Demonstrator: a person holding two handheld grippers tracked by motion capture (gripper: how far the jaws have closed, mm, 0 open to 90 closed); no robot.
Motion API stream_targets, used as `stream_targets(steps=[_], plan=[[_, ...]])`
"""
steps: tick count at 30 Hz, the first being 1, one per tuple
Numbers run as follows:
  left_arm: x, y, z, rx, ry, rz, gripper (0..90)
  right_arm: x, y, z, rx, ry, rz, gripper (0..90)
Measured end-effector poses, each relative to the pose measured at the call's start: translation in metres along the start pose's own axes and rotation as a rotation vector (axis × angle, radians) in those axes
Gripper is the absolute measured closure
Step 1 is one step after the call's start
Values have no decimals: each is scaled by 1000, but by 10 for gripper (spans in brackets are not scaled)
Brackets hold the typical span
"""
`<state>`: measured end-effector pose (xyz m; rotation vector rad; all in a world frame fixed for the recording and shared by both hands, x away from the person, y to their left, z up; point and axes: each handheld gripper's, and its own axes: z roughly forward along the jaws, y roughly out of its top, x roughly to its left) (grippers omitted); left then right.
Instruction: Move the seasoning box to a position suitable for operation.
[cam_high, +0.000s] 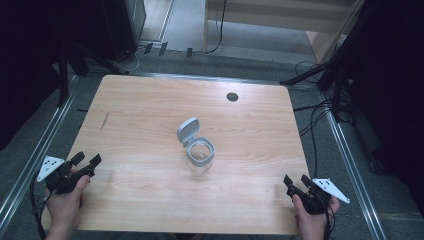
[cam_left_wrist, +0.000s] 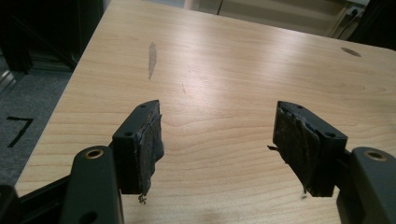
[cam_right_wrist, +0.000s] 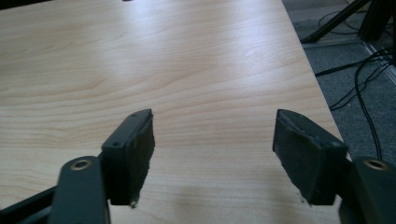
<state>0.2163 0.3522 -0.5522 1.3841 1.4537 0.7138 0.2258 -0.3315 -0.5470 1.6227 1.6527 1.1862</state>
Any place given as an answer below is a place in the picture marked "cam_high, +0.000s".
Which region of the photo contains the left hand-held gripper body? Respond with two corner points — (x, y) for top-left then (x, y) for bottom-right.
(36, 155), (97, 196)

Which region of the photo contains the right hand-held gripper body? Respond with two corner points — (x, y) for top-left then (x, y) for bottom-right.
(290, 177), (351, 216)

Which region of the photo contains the clear jar with grey flip lid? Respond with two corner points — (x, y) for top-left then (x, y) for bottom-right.
(176, 116), (216, 174)

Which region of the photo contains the person's right hand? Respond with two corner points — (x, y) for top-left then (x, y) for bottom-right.
(292, 194), (341, 234)

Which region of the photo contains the person's left hand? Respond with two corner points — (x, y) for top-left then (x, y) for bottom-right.
(44, 165), (91, 234)

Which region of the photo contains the black tripod stand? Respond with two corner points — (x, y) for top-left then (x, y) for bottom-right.
(279, 53), (354, 123)
(56, 41), (129, 108)

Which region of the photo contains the dark curtain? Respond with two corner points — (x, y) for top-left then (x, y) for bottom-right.
(0, 0), (111, 151)
(333, 0), (424, 218)

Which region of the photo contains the black cabinet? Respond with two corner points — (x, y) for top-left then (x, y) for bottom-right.
(99, 0), (148, 61)

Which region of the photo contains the metal floor rail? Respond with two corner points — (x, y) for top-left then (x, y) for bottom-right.
(319, 96), (388, 240)
(133, 71), (321, 88)
(0, 75), (81, 228)

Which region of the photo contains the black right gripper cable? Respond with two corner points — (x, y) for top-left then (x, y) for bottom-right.
(322, 204), (336, 240)

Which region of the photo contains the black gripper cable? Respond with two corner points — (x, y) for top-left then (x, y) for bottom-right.
(29, 171), (48, 240)
(322, 204), (336, 240)

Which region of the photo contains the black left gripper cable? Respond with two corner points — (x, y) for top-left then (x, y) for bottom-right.
(29, 171), (48, 240)

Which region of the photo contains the black floor cable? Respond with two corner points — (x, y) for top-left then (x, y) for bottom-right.
(293, 60), (329, 86)
(299, 104), (332, 179)

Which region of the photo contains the white floor cable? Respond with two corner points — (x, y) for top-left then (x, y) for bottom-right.
(113, 46), (148, 73)

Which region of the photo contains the white furniture frame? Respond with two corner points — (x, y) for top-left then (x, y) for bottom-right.
(202, 0), (364, 54)

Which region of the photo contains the black hanging cable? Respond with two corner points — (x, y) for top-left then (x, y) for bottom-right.
(194, 0), (228, 56)

